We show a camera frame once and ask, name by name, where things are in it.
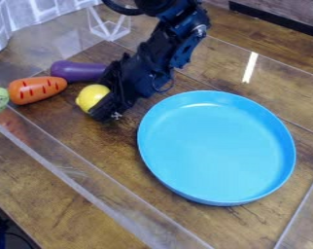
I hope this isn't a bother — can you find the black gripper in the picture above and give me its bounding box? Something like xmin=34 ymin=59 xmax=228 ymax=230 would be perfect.
xmin=87 ymin=49 xmax=173 ymax=123

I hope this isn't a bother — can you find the yellow toy lemon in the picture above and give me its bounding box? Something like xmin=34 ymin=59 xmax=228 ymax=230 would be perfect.
xmin=74 ymin=85 xmax=110 ymax=113

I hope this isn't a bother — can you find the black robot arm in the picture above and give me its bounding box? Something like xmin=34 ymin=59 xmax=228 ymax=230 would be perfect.
xmin=87 ymin=0 xmax=209 ymax=122

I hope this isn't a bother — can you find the blue round tray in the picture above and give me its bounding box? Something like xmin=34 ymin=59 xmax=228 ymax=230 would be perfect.
xmin=137 ymin=90 xmax=295 ymax=206

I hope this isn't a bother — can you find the purple toy eggplant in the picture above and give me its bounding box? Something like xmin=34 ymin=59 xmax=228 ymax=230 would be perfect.
xmin=50 ymin=60 xmax=106 ymax=83

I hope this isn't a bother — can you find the clear acrylic stand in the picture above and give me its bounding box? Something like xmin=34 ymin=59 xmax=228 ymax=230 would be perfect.
xmin=86 ymin=7 xmax=130 ymax=42

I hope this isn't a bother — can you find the orange toy carrot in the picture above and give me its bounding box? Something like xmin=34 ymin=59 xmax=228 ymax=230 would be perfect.
xmin=0 ymin=76 xmax=66 ymax=112

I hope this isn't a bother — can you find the white patterned curtain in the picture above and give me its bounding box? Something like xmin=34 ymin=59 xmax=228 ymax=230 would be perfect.
xmin=0 ymin=0 xmax=102 ymax=52

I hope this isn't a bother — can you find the black cable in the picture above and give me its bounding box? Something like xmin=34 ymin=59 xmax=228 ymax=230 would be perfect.
xmin=101 ymin=0 xmax=142 ymax=17

